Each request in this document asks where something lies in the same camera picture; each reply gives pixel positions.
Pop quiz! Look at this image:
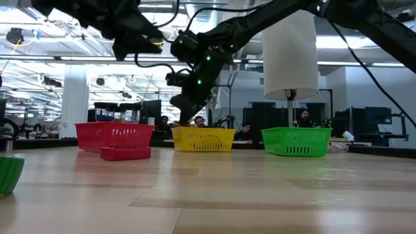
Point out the person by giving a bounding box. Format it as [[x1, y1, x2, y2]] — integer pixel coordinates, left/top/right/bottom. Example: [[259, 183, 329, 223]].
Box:
[[157, 115, 172, 131], [193, 115, 209, 128], [295, 109, 322, 129], [234, 122, 255, 142]]

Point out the white shade wooden base lamp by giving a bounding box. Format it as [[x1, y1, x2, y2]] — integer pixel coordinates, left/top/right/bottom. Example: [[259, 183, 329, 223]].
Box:
[[261, 9, 320, 129]]

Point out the small red digital clock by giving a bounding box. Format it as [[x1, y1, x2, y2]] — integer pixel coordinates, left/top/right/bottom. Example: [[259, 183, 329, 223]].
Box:
[[99, 146, 153, 162]]

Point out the black monitor on arm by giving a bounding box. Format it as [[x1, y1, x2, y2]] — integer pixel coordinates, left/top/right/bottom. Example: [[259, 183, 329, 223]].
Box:
[[364, 107, 410, 142]]

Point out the yellow plastic basket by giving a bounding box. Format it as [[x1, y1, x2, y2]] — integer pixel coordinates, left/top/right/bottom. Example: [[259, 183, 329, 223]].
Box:
[[171, 126, 237, 153]]

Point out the green plastic basket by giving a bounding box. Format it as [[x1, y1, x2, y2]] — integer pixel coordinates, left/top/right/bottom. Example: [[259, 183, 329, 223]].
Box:
[[261, 127, 333, 158]]

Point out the green ribbed bowl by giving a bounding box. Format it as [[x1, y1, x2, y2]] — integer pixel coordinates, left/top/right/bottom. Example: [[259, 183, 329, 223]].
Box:
[[0, 155, 26, 196]]

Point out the black-capped purple sand hourglass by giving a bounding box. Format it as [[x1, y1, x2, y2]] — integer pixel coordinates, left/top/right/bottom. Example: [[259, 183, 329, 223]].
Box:
[[94, 102, 119, 123]]

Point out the black aluminium rig frame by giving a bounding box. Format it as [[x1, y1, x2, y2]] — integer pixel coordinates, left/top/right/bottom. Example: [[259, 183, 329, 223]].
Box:
[[0, 138, 416, 155]]

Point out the red plastic basket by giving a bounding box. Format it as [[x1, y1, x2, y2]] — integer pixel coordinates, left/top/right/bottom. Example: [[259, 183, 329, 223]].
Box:
[[75, 122, 155, 153]]

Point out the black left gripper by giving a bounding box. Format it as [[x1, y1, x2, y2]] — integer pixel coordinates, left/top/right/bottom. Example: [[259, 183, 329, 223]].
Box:
[[103, 16, 165, 62]]

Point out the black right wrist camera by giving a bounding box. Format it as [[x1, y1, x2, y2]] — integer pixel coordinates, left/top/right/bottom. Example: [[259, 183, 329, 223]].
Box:
[[164, 71, 191, 88]]

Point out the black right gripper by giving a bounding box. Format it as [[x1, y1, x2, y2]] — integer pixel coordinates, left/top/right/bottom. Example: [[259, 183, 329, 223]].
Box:
[[170, 58, 228, 126]]

